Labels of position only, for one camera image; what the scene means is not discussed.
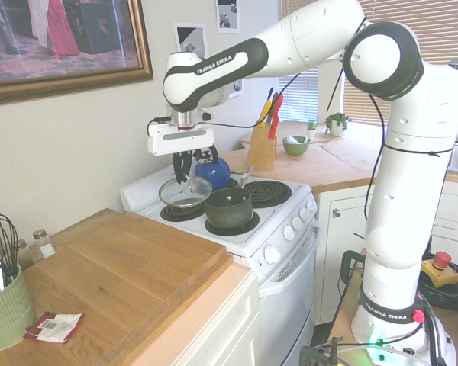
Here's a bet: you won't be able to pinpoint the yellow handled knife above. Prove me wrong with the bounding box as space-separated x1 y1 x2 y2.
256 98 274 129

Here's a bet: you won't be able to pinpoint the wooden knife block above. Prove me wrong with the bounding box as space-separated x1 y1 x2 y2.
244 125 278 172

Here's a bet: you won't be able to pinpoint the black white wall photo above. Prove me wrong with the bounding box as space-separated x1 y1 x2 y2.
215 0 241 34
173 22 208 59

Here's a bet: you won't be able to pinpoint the gold framed painting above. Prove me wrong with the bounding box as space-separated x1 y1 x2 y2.
0 0 155 108

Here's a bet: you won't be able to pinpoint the black wire whisk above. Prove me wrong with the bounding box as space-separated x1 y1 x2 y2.
0 212 21 299

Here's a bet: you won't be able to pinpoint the dark metal saucepan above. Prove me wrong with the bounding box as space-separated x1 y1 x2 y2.
203 164 256 230

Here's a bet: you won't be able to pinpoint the black metal clamp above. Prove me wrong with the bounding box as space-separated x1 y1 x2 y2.
298 336 345 366

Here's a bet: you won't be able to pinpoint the glass spice jar brown contents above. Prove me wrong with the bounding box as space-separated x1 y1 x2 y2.
15 239 34 271

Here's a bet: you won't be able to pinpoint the glass spice jar white label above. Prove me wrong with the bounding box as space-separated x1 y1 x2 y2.
31 228 56 261

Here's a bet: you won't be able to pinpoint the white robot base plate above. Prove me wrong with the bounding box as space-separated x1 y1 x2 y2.
311 310 458 366

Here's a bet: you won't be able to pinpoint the white cabinet with knob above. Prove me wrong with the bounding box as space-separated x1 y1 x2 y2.
314 180 458 326

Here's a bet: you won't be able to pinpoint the white electric stove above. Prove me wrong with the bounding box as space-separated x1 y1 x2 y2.
119 166 324 366

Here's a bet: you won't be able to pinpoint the white barcode packet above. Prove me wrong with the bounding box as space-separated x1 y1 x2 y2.
36 313 83 342

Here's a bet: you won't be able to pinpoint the yellow emergency stop box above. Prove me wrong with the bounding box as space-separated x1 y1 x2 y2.
421 251 458 290

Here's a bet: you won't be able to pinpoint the leafy plant white pot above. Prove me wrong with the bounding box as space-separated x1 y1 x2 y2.
324 111 353 138

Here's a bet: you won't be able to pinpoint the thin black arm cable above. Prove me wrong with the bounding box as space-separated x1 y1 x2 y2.
324 14 453 223

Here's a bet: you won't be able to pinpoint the black coiled cable bundle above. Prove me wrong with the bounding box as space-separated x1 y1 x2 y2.
417 265 458 313

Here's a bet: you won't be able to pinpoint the white cabinet under board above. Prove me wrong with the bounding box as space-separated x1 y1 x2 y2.
131 265 263 366

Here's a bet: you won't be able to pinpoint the bare black coil burner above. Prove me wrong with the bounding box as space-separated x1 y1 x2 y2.
244 179 292 209

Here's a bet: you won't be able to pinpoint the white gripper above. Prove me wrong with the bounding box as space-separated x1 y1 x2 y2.
147 122 216 184

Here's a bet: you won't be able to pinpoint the green ceramic bowl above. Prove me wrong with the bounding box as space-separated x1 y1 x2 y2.
281 135 311 157

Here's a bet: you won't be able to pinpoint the green ribbed utensil holder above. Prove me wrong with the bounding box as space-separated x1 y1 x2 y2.
0 263 37 352

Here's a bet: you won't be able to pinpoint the red handled knife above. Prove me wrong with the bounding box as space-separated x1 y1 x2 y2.
267 92 285 139

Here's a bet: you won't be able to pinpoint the blue kettle black handle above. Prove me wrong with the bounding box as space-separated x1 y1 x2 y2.
192 146 231 191

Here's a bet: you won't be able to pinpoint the wooden cutting board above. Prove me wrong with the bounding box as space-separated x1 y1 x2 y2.
33 207 234 355

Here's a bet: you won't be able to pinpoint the red flat packet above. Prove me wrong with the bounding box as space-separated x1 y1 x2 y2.
24 310 86 345

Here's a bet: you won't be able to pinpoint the glass pot lid metal handle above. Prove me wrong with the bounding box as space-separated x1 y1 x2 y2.
158 175 214 210

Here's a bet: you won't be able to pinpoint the wooden window blind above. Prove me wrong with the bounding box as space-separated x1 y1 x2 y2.
277 0 458 127

